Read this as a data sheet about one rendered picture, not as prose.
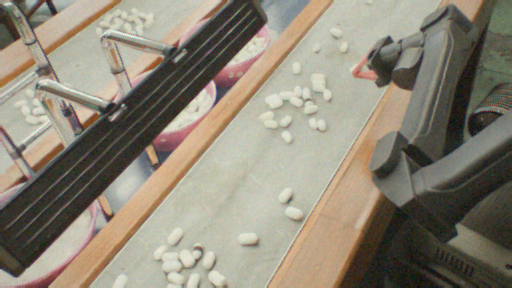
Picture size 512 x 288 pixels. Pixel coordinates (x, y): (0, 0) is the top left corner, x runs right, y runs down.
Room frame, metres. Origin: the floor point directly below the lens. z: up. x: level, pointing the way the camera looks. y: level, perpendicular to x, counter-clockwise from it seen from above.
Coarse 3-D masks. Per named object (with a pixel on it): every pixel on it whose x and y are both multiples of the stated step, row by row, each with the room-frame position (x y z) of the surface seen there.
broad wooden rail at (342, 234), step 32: (448, 0) 1.27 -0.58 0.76; (480, 0) 1.24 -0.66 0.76; (480, 32) 1.30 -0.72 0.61; (384, 96) 0.92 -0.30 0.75; (384, 128) 0.79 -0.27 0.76; (352, 160) 0.71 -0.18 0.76; (352, 192) 0.63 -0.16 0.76; (320, 224) 0.56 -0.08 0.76; (352, 224) 0.55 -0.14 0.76; (384, 224) 0.63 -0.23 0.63; (288, 256) 0.51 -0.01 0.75; (320, 256) 0.49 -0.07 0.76; (352, 256) 0.49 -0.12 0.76
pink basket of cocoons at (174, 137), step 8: (136, 80) 1.11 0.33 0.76; (208, 88) 1.06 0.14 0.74; (120, 96) 1.05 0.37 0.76; (208, 112) 0.95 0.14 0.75; (200, 120) 0.92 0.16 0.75; (184, 128) 0.89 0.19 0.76; (192, 128) 0.91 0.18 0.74; (160, 136) 0.89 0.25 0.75; (168, 136) 0.89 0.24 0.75; (176, 136) 0.89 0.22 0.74; (184, 136) 0.90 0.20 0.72; (160, 144) 0.90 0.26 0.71; (168, 144) 0.90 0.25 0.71; (176, 144) 0.91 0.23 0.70
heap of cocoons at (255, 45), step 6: (252, 42) 1.25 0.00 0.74; (258, 42) 1.23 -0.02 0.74; (264, 42) 1.24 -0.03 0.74; (246, 48) 1.22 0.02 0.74; (252, 48) 1.21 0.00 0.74; (258, 48) 1.21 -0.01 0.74; (240, 54) 1.20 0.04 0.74; (246, 54) 1.19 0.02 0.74; (252, 54) 1.18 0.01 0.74; (234, 60) 1.18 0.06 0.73; (240, 60) 1.16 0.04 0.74; (240, 72) 1.12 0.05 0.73
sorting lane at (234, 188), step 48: (336, 0) 1.41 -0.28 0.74; (384, 0) 1.36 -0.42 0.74; (432, 0) 1.32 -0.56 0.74; (336, 48) 1.16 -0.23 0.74; (336, 96) 0.95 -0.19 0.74; (240, 144) 0.83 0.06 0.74; (288, 144) 0.81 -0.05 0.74; (336, 144) 0.79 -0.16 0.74; (192, 192) 0.71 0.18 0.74; (240, 192) 0.69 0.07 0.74; (144, 240) 0.60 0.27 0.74; (192, 240) 0.58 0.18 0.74; (288, 240) 0.55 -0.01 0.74
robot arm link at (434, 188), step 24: (504, 120) 0.38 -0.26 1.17; (480, 144) 0.37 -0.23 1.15; (504, 144) 0.35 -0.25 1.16; (408, 168) 0.40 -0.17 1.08; (432, 168) 0.38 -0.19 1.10; (456, 168) 0.36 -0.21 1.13; (480, 168) 0.35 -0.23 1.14; (504, 168) 0.34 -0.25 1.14; (384, 192) 0.39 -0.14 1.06; (408, 192) 0.36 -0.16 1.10; (432, 192) 0.35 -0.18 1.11; (456, 192) 0.34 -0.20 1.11; (480, 192) 0.34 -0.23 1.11; (432, 216) 0.33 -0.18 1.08; (456, 216) 0.33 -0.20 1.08
